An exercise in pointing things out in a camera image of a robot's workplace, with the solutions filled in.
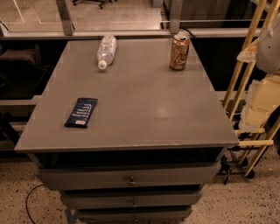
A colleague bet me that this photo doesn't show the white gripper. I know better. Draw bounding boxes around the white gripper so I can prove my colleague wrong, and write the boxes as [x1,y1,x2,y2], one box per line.
[239,74,280,132]

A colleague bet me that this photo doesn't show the orange soda can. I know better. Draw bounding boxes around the orange soda can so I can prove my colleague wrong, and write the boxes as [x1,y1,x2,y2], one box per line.
[170,31,190,70]

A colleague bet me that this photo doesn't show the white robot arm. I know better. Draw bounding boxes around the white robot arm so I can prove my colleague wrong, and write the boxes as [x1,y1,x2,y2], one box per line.
[237,18,280,132]

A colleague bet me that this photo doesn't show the dark blue rxbar wrapper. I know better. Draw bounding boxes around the dark blue rxbar wrapper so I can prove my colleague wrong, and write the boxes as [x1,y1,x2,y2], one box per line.
[64,98,98,128]

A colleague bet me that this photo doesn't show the wooden folding rack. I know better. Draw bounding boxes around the wooden folding rack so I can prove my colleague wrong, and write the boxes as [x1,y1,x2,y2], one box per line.
[222,0,280,179]

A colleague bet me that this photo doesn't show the grey drawer cabinet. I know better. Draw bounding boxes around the grey drawer cabinet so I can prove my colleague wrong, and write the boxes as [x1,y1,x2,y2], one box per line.
[14,38,241,224]

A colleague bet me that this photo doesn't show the clear plastic water bottle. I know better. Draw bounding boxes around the clear plastic water bottle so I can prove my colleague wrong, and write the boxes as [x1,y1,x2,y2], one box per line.
[97,35,116,70]

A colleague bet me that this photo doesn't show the office chair base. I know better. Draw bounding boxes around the office chair base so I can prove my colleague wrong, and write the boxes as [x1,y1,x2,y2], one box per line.
[71,0,117,10]

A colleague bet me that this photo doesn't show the top grey drawer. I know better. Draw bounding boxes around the top grey drawer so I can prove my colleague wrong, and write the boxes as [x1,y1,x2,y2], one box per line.
[38,162,221,191]

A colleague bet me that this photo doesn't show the grey drawer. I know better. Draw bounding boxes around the grey drawer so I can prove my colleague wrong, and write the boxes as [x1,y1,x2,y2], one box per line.
[38,162,221,191]
[77,207,192,223]
[61,190,202,209]

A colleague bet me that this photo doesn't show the middle grey drawer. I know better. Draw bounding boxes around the middle grey drawer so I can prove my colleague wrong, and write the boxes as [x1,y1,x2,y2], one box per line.
[61,190,202,209]

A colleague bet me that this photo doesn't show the bottom grey drawer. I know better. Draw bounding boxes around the bottom grey drawer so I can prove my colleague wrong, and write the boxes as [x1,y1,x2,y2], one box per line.
[77,207,192,223]

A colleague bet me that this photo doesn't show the metal window railing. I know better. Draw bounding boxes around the metal window railing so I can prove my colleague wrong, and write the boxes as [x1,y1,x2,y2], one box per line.
[0,0,258,39]

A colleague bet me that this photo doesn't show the black floor cable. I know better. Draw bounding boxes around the black floor cable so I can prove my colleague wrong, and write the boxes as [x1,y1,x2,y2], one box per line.
[24,183,46,224]

